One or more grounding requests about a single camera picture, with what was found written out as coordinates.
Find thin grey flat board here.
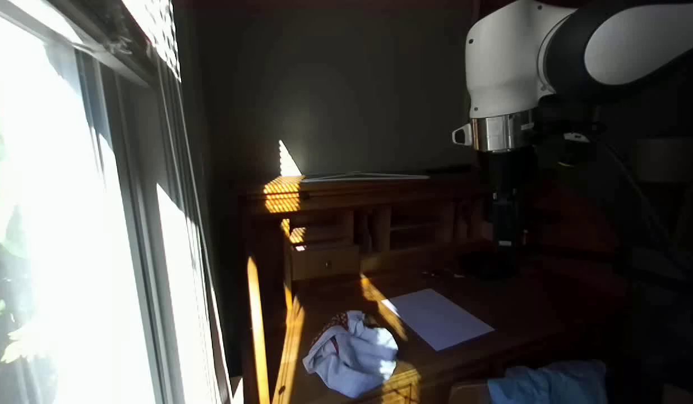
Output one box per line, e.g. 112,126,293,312
299,171,433,187

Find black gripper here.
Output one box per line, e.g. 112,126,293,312
485,149,533,254

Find white paper sheet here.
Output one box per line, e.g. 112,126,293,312
389,287,498,355

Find wooden roll top desk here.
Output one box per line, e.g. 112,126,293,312
243,171,633,404

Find small wooden drawer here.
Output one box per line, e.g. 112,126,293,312
284,242,363,282

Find crumpled white cloth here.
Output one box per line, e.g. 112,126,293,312
301,311,402,399

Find white window blinds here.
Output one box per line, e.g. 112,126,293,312
120,0,183,83

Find blue cloth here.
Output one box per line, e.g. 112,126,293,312
487,359,609,404

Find window frame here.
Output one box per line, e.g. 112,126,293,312
0,0,239,404

